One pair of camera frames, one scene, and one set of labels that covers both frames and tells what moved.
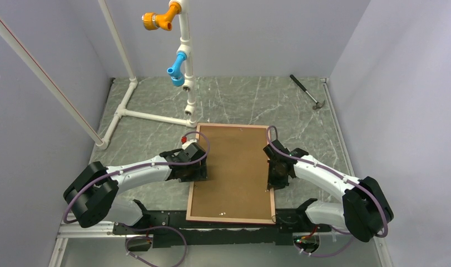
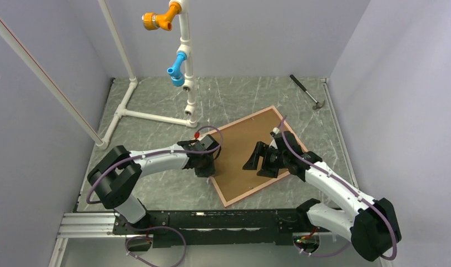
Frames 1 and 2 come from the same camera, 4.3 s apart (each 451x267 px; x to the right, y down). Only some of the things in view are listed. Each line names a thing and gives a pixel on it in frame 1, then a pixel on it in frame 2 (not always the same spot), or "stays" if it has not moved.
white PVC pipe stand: (190, 121) stays
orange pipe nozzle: (151, 21) stays
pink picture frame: (244, 221) -> (269, 183)
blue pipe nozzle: (178, 78) stays
